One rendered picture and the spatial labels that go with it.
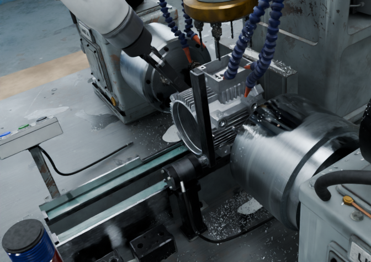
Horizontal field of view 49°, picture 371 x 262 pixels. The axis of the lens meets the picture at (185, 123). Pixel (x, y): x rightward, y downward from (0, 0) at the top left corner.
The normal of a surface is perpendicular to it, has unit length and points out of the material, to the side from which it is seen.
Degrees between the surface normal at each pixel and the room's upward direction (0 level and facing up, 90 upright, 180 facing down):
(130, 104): 90
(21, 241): 0
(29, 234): 0
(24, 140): 67
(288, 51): 90
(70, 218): 90
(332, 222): 90
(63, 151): 0
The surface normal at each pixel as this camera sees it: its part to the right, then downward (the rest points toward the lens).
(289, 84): 0.52, 0.44
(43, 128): 0.42, 0.09
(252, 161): -0.83, 0.04
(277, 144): -0.61, -0.41
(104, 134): -0.14, -0.80
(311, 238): -0.85, 0.40
